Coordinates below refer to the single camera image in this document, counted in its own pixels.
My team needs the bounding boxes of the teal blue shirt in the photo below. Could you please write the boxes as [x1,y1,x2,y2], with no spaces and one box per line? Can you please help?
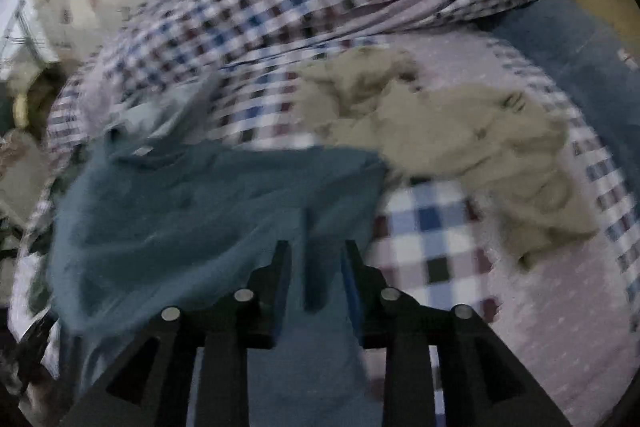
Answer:
[46,136,392,427]

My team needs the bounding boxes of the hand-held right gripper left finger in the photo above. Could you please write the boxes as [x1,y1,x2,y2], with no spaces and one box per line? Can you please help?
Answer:
[59,240,292,427]

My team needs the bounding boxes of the beige garment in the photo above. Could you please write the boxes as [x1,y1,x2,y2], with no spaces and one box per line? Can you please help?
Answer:
[296,46,599,271]

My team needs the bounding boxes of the checked quilt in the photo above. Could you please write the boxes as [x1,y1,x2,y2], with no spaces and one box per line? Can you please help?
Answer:
[45,0,574,158]

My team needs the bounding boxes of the yellow cloth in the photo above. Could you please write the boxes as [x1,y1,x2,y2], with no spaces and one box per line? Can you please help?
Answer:
[11,93,32,128]

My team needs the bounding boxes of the blue printed pillow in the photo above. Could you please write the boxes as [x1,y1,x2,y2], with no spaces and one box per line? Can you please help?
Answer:
[479,0,640,188]

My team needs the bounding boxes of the black clothes rack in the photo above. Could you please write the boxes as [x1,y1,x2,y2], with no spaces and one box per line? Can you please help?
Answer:
[0,1,37,68]

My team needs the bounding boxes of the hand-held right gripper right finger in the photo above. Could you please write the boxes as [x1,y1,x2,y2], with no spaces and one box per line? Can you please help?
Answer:
[341,240,572,427]

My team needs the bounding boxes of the light grey shorts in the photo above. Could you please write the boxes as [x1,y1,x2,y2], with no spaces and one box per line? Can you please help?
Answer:
[99,81,222,158]

